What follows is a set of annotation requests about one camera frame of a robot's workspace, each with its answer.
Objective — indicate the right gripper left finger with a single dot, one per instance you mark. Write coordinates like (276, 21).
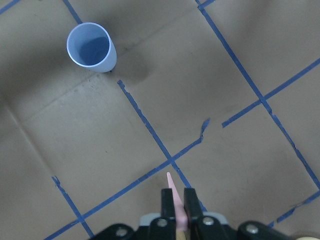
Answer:
(167, 204)

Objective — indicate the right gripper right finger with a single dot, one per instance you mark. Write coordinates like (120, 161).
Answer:
(191, 203)

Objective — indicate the light blue plastic cup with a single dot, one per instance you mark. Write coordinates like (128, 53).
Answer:
(90, 46)

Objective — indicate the pink chopstick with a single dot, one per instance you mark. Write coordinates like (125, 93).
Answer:
(180, 214)

